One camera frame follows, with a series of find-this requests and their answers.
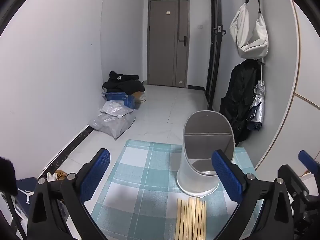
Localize blue cardboard box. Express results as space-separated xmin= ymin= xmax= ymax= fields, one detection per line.
xmin=104 ymin=92 xmax=135 ymax=110

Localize silver folded umbrella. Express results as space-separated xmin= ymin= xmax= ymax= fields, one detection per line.
xmin=246 ymin=58 xmax=266 ymax=130

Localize grey plastic parcel bag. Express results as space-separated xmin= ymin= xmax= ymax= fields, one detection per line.
xmin=88 ymin=112 xmax=136 ymax=140

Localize black hanging jacket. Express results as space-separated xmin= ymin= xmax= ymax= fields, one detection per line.
xmin=219 ymin=59 xmax=262 ymax=147

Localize pile of black clothes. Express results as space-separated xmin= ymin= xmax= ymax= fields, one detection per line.
xmin=102 ymin=70 xmax=146 ymax=93

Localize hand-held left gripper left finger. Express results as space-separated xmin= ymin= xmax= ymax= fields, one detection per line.
xmin=27 ymin=148 xmax=111 ymax=240

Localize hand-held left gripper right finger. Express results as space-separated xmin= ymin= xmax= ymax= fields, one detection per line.
xmin=211 ymin=149 xmax=294 ymax=240

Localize brown cardboard box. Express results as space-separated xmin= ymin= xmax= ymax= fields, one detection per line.
xmin=131 ymin=91 xmax=147 ymax=104

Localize navy shoe box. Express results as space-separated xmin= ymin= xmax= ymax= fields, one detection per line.
xmin=14 ymin=177 xmax=38 ymax=217

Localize white shoulder bag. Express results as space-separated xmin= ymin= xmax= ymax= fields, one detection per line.
xmin=229 ymin=0 xmax=269 ymax=60

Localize pile of wooden chopsticks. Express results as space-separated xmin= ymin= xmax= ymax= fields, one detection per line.
xmin=175 ymin=197 xmax=208 ymax=240

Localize white plastic parcel bag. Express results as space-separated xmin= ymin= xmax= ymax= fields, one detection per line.
xmin=100 ymin=100 xmax=134 ymax=118

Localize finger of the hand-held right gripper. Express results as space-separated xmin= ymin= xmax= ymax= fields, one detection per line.
xmin=278 ymin=164 xmax=310 ymax=205
xmin=298 ymin=150 xmax=320 ymax=178

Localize grey entrance door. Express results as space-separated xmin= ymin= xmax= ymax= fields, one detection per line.
xmin=147 ymin=0 xmax=190 ymax=88

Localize black metal door frame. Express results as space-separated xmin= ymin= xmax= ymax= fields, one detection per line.
xmin=205 ymin=0 xmax=227 ymax=110

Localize white wardrobe with gold trim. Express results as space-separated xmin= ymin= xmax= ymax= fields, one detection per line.
xmin=255 ymin=0 xmax=320 ymax=178

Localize blue plaid table mat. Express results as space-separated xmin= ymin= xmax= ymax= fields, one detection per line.
xmin=90 ymin=139 xmax=265 ymax=240

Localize white utensil holder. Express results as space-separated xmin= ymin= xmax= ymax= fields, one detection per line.
xmin=176 ymin=110 xmax=235 ymax=197

